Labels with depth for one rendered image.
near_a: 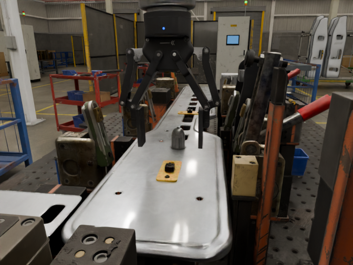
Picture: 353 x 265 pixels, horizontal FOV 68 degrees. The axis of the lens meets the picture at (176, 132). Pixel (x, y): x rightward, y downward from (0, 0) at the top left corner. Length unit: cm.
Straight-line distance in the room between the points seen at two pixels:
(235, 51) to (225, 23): 77
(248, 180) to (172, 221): 12
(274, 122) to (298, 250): 55
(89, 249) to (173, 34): 31
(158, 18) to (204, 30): 798
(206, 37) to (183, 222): 809
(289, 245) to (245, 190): 47
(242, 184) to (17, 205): 33
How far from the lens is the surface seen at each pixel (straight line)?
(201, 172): 50
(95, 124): 55
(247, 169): 39
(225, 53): 756
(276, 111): 35
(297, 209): 102
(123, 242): 22
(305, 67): 101
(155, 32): 42
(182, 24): 42
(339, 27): 993
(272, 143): 36
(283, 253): 82
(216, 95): 44
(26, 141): 304
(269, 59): 44
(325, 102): 48
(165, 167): 49
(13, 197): 49
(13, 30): 495
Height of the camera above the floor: 122
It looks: 18 degrees down
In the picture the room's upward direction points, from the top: straight up
